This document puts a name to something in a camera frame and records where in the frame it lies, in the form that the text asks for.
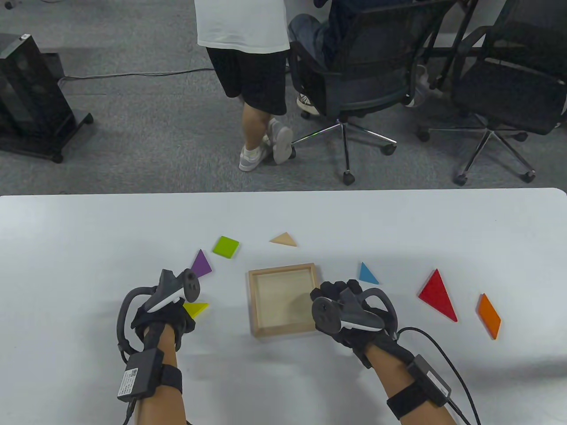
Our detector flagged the person's right hand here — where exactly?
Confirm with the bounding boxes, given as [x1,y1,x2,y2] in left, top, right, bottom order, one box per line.
[309,279,416,369]

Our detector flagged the person's left hand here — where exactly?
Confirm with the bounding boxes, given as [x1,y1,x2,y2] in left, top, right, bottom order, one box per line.
[131,297,197,352]

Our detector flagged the blue triangle tangram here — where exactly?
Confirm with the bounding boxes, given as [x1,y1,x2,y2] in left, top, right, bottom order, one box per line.
[358,262,380,285]

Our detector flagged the purple triangle tangram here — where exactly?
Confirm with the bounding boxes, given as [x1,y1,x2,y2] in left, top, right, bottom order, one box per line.
[190,249,213,279]

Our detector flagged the wooden square tray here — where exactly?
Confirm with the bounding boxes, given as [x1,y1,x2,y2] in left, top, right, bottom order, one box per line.
[247,263,326,339]

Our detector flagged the green square tangram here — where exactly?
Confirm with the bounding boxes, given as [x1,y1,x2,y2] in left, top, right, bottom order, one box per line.
[212,236,240,259]

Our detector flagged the red triangle tangram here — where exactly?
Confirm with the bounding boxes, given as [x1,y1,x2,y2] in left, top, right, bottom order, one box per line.
[418,268,458,323]

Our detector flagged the orange parallelogram tangram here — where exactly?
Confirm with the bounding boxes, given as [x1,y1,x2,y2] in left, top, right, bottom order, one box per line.
[475,293,501,340]

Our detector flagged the person's right forearm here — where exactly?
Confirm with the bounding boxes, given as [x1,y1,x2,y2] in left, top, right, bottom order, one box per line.
[365,343,470,425]

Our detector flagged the grey left hand controller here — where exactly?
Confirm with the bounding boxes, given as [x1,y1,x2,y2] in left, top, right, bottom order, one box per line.
[117,269,201,353]

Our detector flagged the grey hand controller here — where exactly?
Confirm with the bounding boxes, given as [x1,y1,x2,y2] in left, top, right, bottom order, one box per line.
[312,288,397,336]
[117,269,201,353]

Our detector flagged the grey right hand controller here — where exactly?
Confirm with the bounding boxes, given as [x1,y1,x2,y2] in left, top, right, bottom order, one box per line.
[312,288,397,336]

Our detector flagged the grey left wrist module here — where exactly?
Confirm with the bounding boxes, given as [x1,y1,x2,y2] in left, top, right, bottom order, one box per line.
[117,348,164,403]

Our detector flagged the grey wrist module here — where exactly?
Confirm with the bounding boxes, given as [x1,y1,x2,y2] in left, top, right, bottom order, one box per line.
[408,354,452,407]
[117,348,164,403]

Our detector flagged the grey right wrist module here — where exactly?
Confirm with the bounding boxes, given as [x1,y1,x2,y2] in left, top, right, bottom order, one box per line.
[408,354,452,407]

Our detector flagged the black mesh office chair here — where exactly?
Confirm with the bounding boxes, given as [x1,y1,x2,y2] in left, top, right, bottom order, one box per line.
[416,0,567,185]
[288,0,479,185]

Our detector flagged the black computer tower on stand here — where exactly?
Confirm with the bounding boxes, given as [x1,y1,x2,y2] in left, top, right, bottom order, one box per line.
[0,33,93,163]

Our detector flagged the black left wrist strap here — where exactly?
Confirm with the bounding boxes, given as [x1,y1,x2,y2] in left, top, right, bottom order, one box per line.
[159,364,183,394]

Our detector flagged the black wrist strap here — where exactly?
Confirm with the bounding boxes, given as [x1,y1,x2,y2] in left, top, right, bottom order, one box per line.
[159,364,183,394]
[387,381,437,420]

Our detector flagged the black right glove cable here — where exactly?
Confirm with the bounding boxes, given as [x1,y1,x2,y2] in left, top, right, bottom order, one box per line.
[394,327,481,425]

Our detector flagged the black right wrist strap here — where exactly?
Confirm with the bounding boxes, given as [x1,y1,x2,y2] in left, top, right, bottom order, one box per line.
[387,381,437,420]

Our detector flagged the black floor cable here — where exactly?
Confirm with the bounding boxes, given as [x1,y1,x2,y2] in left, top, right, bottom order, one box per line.
[58,67,213,82]

